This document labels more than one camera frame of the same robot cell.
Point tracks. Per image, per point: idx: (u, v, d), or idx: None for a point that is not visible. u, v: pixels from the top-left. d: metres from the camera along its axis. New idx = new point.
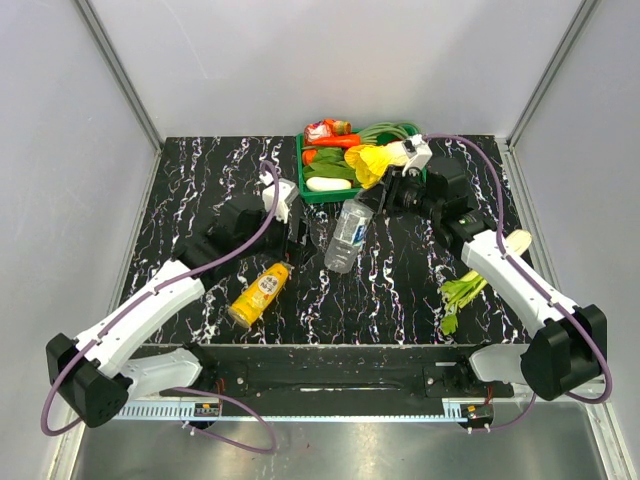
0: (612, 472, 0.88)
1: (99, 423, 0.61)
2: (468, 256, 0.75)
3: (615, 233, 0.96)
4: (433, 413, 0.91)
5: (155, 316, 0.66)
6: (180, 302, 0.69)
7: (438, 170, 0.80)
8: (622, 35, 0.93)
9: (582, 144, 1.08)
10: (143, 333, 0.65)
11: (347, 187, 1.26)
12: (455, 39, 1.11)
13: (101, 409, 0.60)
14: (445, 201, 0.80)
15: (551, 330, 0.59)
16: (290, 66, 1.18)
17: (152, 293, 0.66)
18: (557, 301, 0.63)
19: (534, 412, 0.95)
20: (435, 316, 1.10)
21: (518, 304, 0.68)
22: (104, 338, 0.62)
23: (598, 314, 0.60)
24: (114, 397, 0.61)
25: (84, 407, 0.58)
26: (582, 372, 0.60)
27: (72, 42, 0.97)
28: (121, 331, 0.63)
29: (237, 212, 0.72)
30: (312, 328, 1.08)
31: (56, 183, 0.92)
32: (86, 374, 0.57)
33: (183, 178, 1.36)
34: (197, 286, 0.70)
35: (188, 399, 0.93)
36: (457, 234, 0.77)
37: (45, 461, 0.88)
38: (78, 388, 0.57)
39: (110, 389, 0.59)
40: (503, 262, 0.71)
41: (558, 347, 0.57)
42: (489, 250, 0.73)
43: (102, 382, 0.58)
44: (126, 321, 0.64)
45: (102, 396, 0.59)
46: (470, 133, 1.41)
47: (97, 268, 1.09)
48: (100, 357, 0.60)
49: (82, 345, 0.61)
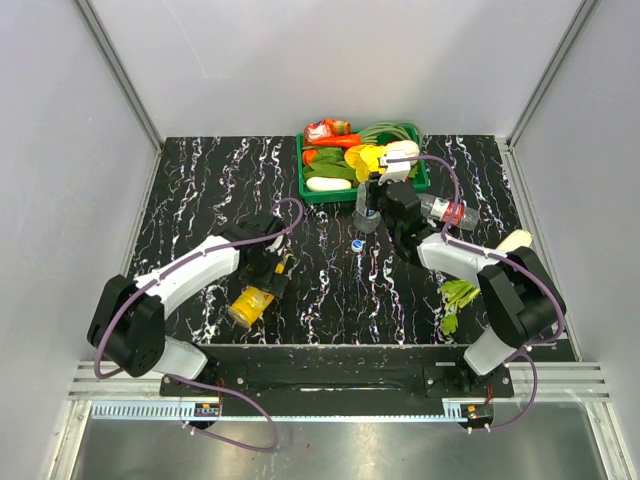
0: (612, 472, 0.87)
1: (135, 370, 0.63)
2: (426, 258, 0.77)
3: (615, 232, 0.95)
4: (432, 413, 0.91)
5: (201, 275, 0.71)
6: (218, 269, 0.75)
7: (397, 195, 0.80)
8: (623, 34, 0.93)
9: (581, 144, 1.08)
10: (190, 286, 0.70)
11: (348, 187, 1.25)
12: (456, 38, 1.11)
13: (143, 355, 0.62)
14: (403, 222, 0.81)
15: (491, 271, 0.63)
16: (290, 65, 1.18)
17: (201, 254, 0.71)
18: (490, 252, 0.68)
19: (534, 412, 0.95)
20: (435, 317, 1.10)
21: (469, 274, 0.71)
22: (163, 281, 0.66)
23: (530, 253, 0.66)
24: (154, 343, 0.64)
25: (132, 346, 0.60)
26: (540, 310, 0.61)
27: (72, 43, 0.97)
28: (177, 276, 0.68)
29: (271, 217, 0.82)
30: (312, 328, 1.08)
31: (56, 184, 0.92)
32: (146, 308, 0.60)
33: (183, 178, 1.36)
34: (234, 260, 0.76)
35: (188, 399, 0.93)
36: (412, 249, 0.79)
37: (44, 461, 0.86)
38: (137, 320, 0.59)
39: (157, 333, 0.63)
40: (448, 246, 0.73)
41: (500, 283, 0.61)
42: (434, 242, 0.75)
43: (157, 319, 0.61)
44: (180, 272, 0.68)
45: (149, 339, 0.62)
46: (470, 133, 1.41)
47: (97, 268, 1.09)
48: (161, 294, 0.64)
49: (142, 283, 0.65)
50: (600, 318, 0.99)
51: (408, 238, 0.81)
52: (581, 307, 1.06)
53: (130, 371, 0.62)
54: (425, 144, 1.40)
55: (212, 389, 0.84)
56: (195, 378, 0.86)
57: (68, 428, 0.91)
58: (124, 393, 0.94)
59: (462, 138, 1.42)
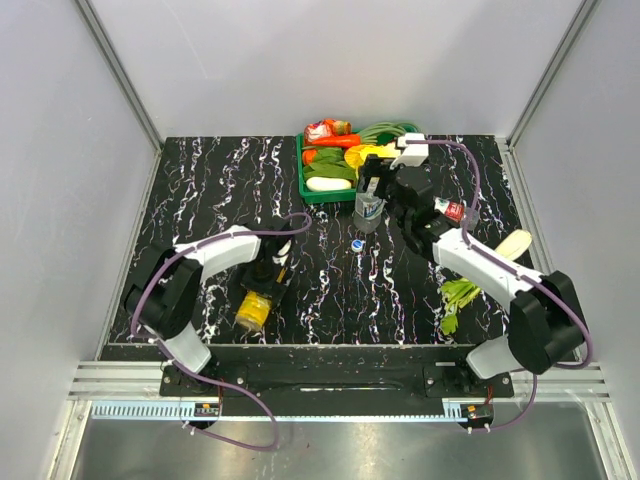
0: (612, 472, 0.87)
1: (165, 331, 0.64)
2: (439, 256, 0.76)
3: (615, 232, 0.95)
4: (432, 413, 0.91)
5: (230, 253, 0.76)
6: (240, 255, 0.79)
7: (408, 181, 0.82)
8: (623, 35, 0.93)
9: (581, 144, 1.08)
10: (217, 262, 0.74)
11: (347, 187, 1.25)
12: (456, 38, 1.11)
13: (177, 318, 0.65)
14: (415, 210, 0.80)
15: (525, 298, 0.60)
16: (291, 65, 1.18)
17: (230, 235, 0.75)
18: (524, 274, 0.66)
19: (533, 412, 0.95)
20: (435, 317, 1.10)
21: (492, 288, 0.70)
22: (200, 250, 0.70)
23: (564, 279, 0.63)
24: (186, 309, 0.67)
25: (170, 301, 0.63)
26: (565, 338, 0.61)
27: (72, 43, 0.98)
28: (211, 249, 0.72)
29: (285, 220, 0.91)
30: (312, 328, 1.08)
31: (56, 184, 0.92)
32: (188, 267, 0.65)
33: (183, 178, 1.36)
34: (256, 247, 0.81)
35: (188, 399, 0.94)
36: (425, 239, 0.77)
37: (44, 461, 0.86)
38: (178, 280, 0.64)
39: (191, 298, 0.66)
40: (470, 252, 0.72)
41: (534, 313, 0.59)
42: (455, 244, 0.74)
43: (195, 282, 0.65)
44: (213, 246, 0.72)
45: (185, 300, 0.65)
46: (470, 133, 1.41)
47: (97, 267, 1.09)
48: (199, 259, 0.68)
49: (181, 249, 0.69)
50: (600, 318, 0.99)
51: (422, 229, 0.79)
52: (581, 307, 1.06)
53: (163, 334, 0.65)
54: None
55: (214, 383, 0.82)
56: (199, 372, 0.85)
57: (68, 428, 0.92)
58: (124, 393, 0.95)
59: (462, 138, 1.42)
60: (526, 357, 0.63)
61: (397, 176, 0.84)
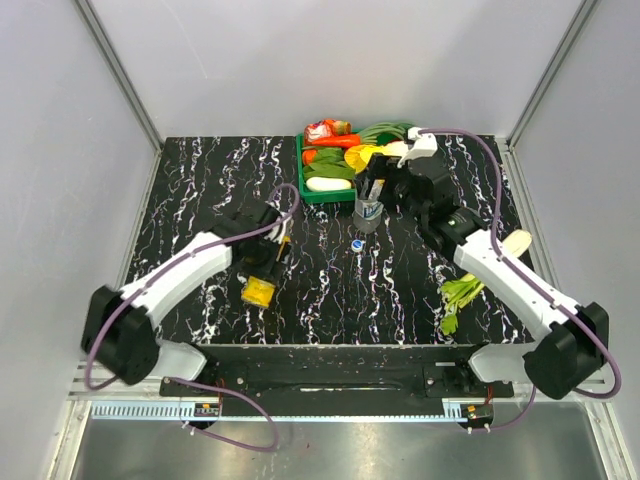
0: (612, 472, 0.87)
1: (126, 378, 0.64)
2: (462, 259, 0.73)
3: (615, 232, 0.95)
4: (432, 413, 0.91)
5: (191, 276, 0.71)
6: (213, 267, 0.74)
7: (421, 170, 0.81)
8: (622, 35, 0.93)
9: (581, 144, 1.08)
10: (181, 289, 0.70)
11: (347, 187, 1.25)
12: (456, 39, 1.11)
13: (137, 363, 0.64)
14: (432, 203, 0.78)
15: (557, 333, 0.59)
16: (290, 65, 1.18)
17: (190, 255, 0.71)
18: (561, 303, 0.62)
19: (534, 412, 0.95)
20: (435, 317, 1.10)
21: (520, 309, 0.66)
22: (149, 289, 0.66)
23: (599, 311, 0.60)
24: (146, 351, 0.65)
25: (121, 357, 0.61)
26: (587, 368, 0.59)
27: (72, 43, 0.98)
28: (162, 284, 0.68)
29: (264, 204, 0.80)
30: (312, 328, 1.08)
31: (56, 185, 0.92)
32: (134, 321, 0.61)
33: (183, 178, 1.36)
34: (227, 256, 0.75)
35: (188, 399, 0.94)
36: (447, 236, 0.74)
37: (44, 461, 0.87)
38: (125, 333, 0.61)
39: (146, 342, 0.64)
40: (499, 263, 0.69)
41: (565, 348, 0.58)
42: (483, 252, 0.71)
43: (144, 331, 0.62)
44: (166, 278, 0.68)
45: (140, 348, 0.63)
46: (470, 133, 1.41)
47: (97, 268, 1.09)
48: (147, 304, 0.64)
49: (129, 292, 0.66)
50: None
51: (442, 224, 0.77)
52: None
53: (126, 379, 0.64)
54: None
55: (211, 390, 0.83)
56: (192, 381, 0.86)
57: (68, 428, 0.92)
58: (124, 393, 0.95)
59: (462, 139, 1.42)
60: (539, 378, 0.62)
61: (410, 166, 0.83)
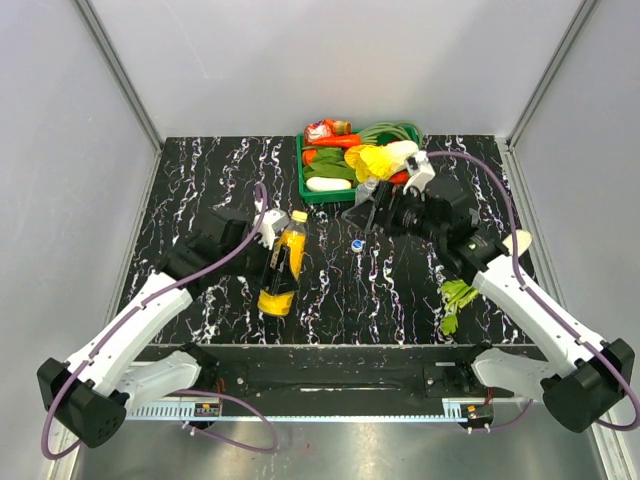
0: (612, 472, 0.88)
1: (98, 443, 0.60)
2: (482, 285, 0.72)
3: (616, 233, 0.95)
4: (432, 413, 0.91)
5: (145, 331, 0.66)
6: (169, 313, 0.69)
7: (439, 191, 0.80)
8: (622, 35, 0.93)
9: (582, 145, 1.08)
10: (135, 346, 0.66)
11: (348, 187, 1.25)
12: (456, 39, 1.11)
13: (102, 429, 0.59)
14: (451, 225, 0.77)
15: (584, 371, 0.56)
16: (291, 66, 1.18)
17: (139, 307, 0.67)
18: (586, 340, 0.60)
19: (534, 412, 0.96)
20: (435, 317, 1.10)
21: (544, 343, 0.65)
22: (96, 358, 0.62)
23: (626, 349, 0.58)
24: (112, 416, 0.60)
25: (81, 429, 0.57)
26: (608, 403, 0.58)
27: (72, 43, 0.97)
28: (113, 349, 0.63)
29: (224, 221, 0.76)
30: (312, 328, 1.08)
31: (56, 184, 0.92)
32: (81, 396, 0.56)
33: (183, 178, 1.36)
34: (183, 296, 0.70)
35: (188, 399, 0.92)
36: (468, 261, 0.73)
37: (44, 462, 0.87)
38: (75, 410, 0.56)
39: (107, 410, 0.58)
40: (522, 294, 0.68)
41: (592, 389, 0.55)
42: (506, 280, 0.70)
43: (98, 402, 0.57)
44: (116, 340, 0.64)
45: (100, 416, 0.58)
46: (470, 133, 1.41)
47: (97, 268, 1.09)
48: (93, 377, 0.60)
49: (75, 366, 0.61)
50: (600, 318, 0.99)
51: (461, 247, 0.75)
52: (580, 308, 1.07)
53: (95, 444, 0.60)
54: (425, 144, 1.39)
55: (211, 395, 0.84)
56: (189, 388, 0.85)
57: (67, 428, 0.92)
58: None
59: (462, 138, 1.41)
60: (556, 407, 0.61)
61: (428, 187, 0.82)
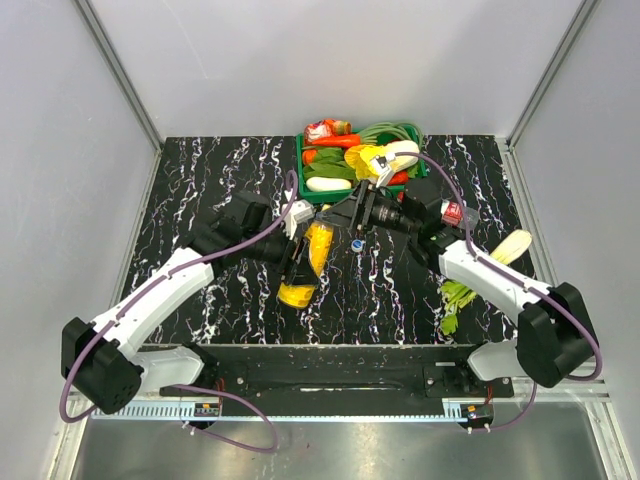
0: (612, 472, 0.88)
1: (111, 410, 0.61)
2: (445, 267, 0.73)
3: (616, 233, 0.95)
4: (432, 413, 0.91)
5: (170, 299, 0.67)
6: (192, 288, 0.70)
7: (417, 193, 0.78)
8: (622, 36, 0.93)
9: (582, 145, 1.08)
10: (158, 315, 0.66)
11: (347, 187, 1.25)
12: (456, 39, 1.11)
13: (117, 394, 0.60)
14: (422, 222, 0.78)
15: (531, 311, 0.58)
16: (291, 66, 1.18)
17: (166, 277, 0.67)
18: (531, 286, 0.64)
19: (534, 412, 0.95)
20: (435, 317, 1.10)
21: (503, 304, 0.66)
22: (122, 319, 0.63)
23: (572, 290, 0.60)
24: (129, 383, 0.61)
25: (100, 391, 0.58)
26: (575, 349, 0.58)
27: (72, 43, 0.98)
28: (138, 312, 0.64)
29: (246, 204, 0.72)
30: (312, 328, 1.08)
31: (57, 184, 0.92)
32: (106, 355, 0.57)
33: (183, 178, 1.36)
34: (207, 272, 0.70)
35: (188, 399, 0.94)
36: (431, 252, 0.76)
37: (44, 461, 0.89)
38: (98, 369, 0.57)
39: (127, 374, 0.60)
40: (476, 264, 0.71)
41: (542, 326, 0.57)
42: (462, 256, 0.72)
43: (120, 365, 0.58)
44: (141, 305, 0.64)
45: (118, 381, 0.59)
46: (470, 133, 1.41)
47: (97, 268, 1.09)
48: (119, 337, 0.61)
49: (100, 326, 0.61)
50: (600, 318, 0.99)
51: (428, 242, 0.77)
52: None
53: (106, 410, 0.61)
54: (425, 144, 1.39)
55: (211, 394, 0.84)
56: (191, 385, 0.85)
57: (68, 429, 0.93)
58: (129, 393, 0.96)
59: (462, 138, 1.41)
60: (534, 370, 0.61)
61: (407, 188, 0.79)
